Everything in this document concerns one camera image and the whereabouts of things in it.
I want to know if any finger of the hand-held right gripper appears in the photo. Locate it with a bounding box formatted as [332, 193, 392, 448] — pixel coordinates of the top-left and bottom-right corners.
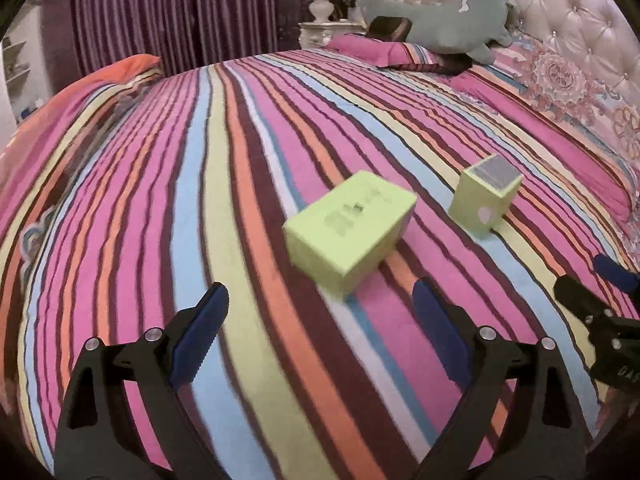
[554, 275, 619, 333]
[593, 253, 640, 307]

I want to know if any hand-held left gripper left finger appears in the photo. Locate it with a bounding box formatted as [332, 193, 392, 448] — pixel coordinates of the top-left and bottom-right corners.
[54, 282, 231, 480]

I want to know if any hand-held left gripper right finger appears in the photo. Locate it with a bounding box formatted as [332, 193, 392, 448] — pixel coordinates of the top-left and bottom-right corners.
[413, 278, 588, 480]

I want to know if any small green box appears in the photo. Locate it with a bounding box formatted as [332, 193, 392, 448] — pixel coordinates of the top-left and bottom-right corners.
[447, 153, 525, 239]

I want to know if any large green box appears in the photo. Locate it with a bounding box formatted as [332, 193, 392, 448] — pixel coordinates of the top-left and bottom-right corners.
[282, 170, 419, 298]

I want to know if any striped bed sheet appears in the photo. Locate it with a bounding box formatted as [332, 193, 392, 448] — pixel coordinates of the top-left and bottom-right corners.
[0, 47, 640, 480]

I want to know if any floral pink pillow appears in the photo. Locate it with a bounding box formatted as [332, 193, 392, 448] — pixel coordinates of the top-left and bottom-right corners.
[450, 29, 640, 243]

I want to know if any orange and blue quilt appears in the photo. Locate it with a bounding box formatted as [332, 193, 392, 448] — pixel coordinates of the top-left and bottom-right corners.
[0, 53, 165, 221]

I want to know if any tufted white headboard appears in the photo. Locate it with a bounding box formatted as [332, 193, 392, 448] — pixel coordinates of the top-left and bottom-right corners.
[382, 0, 640, 128]

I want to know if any striped pink pillow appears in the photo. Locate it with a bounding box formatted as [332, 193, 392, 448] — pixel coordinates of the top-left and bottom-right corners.
[324, 33, 453, 75]

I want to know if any dark cloth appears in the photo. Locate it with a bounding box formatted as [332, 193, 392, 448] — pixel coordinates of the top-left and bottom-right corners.
[369, 15, 474, 77]

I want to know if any white ornate nightstand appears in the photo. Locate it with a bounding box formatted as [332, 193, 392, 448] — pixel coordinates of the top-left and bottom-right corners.
[298, 20, 372, 52]

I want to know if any green plush toy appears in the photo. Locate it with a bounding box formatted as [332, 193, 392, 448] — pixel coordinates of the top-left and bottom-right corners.
[359, 0, 514, 64]

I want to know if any purple curtain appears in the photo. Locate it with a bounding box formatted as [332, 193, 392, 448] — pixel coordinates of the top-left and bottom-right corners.
[39, 0, 323, 92]

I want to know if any white vase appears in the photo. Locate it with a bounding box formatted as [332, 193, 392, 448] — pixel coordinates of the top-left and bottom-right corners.
[308, 0, 334, 24]

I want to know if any white wall shelf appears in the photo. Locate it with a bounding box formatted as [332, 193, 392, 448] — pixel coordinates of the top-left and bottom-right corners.
[0, 39, 30, 127]

